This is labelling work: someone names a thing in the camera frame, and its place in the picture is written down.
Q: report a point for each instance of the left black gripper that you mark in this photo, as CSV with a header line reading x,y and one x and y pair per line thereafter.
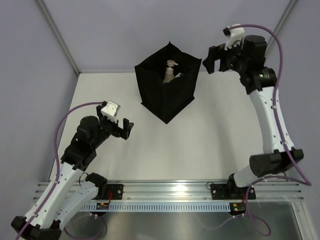
x,y
127,126

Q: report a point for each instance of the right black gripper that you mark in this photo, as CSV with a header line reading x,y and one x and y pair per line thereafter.
x,y
216,53

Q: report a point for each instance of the beige pump bottle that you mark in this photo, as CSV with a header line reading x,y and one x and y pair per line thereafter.
x,y
169,71

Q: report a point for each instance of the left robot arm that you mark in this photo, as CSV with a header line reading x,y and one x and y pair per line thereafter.
x,y
48,217

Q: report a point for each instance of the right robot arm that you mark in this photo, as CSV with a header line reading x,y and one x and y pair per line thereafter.
x,y
279,153

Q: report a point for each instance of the black canvas bag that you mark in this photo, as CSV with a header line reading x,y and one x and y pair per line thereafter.
x,y
165,102

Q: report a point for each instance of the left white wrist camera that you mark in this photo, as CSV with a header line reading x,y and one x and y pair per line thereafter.
x,y
111,110

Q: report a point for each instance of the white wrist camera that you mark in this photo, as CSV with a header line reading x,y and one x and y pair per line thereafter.
x,y
234,34
111,110

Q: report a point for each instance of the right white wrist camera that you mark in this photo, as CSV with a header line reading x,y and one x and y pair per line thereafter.
x,y
234,34

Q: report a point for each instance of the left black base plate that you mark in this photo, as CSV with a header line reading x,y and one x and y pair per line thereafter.
x,y
115,192

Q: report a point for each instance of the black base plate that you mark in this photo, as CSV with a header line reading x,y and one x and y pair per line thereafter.
x,y
115,192
222,192

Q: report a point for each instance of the right aluminium corner post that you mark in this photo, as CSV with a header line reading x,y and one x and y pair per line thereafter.
x,y
285,16

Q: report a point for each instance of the aluminium corner post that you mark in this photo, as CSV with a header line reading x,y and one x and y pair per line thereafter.
x,y
285,16
57,35

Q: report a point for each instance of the aluminium front rail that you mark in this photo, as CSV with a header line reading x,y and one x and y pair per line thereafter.
x,y
199,191

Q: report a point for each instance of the white slotted cable duct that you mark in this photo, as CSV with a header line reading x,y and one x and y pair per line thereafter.
x,y
153,207

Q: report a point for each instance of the left aluminium corner post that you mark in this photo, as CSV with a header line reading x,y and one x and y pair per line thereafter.
x,y
57,35

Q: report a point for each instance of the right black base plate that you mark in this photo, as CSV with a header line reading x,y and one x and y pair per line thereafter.
x,y
222,192

